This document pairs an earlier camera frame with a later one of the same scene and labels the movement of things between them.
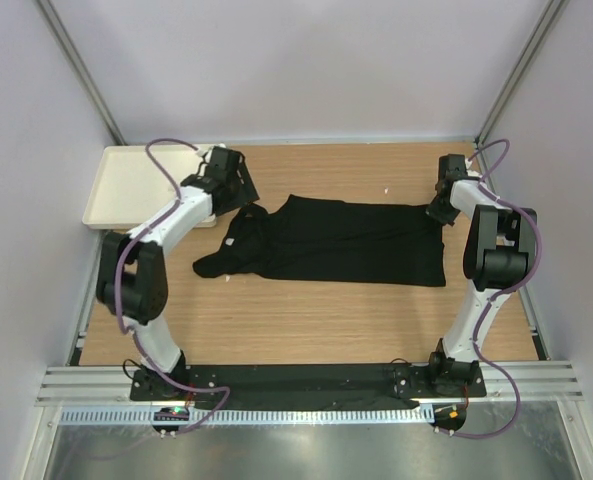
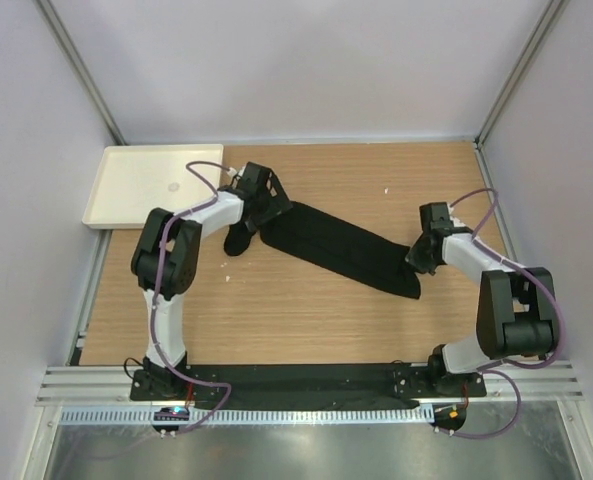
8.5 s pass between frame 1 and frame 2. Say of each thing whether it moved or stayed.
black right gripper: moved
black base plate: stayed
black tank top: moved
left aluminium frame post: stayed
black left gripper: moved
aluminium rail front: stayed
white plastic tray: stayed
